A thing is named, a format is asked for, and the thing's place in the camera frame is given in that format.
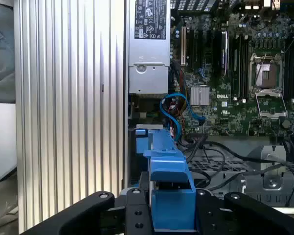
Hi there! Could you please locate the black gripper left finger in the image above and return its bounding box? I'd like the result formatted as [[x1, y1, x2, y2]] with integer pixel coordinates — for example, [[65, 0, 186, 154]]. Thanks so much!
[[21, 188, 152, 235]]

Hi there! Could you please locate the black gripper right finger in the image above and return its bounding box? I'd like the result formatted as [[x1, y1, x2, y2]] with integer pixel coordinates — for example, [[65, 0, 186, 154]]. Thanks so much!
[[195, 188, 294, 235]]

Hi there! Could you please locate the hard disk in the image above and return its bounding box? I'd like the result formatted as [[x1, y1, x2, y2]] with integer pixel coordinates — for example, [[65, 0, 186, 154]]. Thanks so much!
[[135, 129, 198, 233]]

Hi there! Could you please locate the metal disk bay cage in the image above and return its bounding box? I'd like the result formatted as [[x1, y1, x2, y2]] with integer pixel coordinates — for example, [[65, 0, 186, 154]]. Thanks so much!
[[185, 144, 294, 208]]

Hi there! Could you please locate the black RAM slot bank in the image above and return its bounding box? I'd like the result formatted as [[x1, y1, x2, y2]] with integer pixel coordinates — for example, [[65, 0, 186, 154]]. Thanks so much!
[[283, 40, 294, 100], [230, 36, 250, 100]]

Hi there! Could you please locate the white expansion slot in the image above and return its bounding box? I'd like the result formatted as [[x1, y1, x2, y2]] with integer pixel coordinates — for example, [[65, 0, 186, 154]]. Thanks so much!
[[181, 26, 187, 66]]

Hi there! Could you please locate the black and silver PC case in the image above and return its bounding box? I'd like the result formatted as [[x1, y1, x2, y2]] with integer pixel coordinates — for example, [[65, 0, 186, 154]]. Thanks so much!
[[123, 0, 294, 213]]

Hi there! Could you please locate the green motherboard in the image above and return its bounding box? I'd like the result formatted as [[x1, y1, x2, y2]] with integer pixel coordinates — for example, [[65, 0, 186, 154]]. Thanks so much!
[[170, 9, 294, 138]]

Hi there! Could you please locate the metal socket cover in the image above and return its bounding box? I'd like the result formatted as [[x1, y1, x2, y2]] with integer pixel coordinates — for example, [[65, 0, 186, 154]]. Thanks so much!
[[255, 89, 289, 120]]

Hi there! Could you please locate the silver chipset heatsink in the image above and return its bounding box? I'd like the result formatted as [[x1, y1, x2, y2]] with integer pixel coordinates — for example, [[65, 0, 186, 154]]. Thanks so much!
[[190, 85, 211, 107]]

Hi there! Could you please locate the silver power supply unit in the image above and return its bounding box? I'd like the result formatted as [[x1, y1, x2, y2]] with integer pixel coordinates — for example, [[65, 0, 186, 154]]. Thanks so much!
[[128, 0, 172, 95]]

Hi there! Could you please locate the CPU socket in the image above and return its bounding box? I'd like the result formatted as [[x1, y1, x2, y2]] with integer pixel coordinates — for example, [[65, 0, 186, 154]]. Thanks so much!
[[249, 52, 284, 91]]

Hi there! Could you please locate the thin metal locking lever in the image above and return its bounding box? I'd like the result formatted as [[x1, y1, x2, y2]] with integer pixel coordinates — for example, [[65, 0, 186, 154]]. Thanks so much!
[[256, 54, 268, 77], [283, 32, 294, 54]]

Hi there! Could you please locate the black disk wire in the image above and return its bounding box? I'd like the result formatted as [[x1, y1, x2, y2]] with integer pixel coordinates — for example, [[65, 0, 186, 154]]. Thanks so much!
[[183, 134, 294, 194]]

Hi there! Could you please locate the blue disk wire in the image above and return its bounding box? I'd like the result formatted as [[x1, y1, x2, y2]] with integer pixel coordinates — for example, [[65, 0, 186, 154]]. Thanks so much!
[[159, 94, 206, 143]]

